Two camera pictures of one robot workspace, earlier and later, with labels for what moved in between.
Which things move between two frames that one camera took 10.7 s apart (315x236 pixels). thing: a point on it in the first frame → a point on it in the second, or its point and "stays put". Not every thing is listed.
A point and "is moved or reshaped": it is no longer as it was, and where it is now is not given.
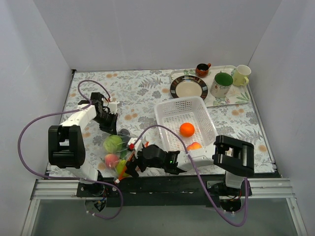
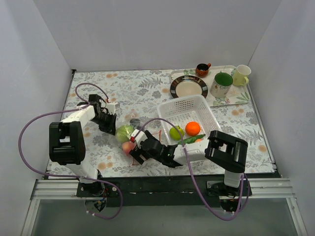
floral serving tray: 237,94 stays put
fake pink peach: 111,161 → 128,146
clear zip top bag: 115,153 → 131,124
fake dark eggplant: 124,133 → 135,122
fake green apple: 112,143 → 123,133
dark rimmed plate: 188,86 stays put
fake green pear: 119,168 → 174,133
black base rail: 167,191 stays put
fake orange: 187,129 is moved or reshaped
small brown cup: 202,70 stays put
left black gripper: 108,120 stays put
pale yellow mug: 240,75 stays put
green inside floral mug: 221,84 stays put
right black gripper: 134,163 → 141,152
